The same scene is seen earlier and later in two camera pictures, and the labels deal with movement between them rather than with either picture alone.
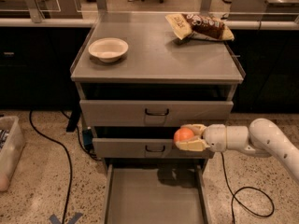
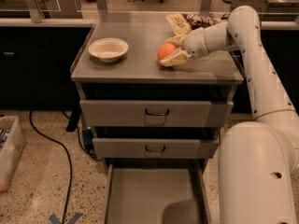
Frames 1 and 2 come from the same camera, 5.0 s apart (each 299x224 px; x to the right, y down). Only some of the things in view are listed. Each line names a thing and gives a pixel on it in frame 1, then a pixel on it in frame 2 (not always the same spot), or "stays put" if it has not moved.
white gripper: (215, 137) -> (194, 44)
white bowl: (107, 49) stays put
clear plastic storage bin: (12, 143) stays put
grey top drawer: (155, 113) stays put
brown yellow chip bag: (200, 26) stays put
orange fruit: (183, 134) -> (165, 49)
